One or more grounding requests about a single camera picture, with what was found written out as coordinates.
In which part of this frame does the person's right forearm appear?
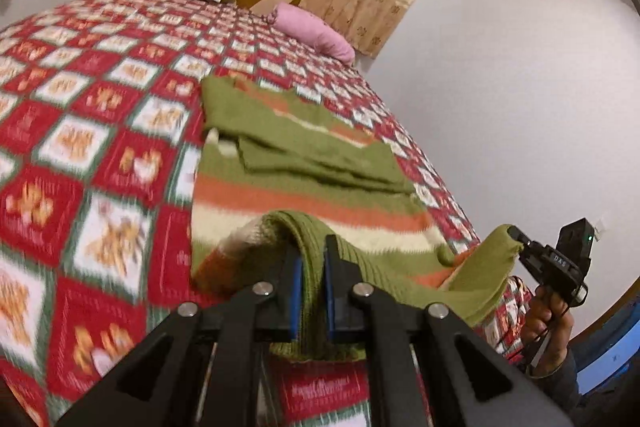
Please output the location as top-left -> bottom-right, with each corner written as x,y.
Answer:
530,347 -> 583,427

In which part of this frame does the red patchwork printed bed cover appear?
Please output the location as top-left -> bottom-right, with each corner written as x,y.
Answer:
0,0 -> 533,427

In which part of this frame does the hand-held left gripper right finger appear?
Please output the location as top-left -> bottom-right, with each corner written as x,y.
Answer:
324,234 -> 576,427

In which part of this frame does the pink pillow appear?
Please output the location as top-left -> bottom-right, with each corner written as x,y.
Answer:
267,2 -> 356,64

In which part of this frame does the person's right hand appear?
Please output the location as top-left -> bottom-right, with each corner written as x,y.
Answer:
525,287 -> 573,375

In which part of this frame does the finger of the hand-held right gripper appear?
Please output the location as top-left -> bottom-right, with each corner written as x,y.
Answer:
505,224 -> 532,258

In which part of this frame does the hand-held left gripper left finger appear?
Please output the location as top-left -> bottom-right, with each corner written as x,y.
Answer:
55,249 -> 306,427

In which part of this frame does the green orange striped knit sweater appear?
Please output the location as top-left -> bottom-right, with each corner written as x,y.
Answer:
190,74 -> 523,360

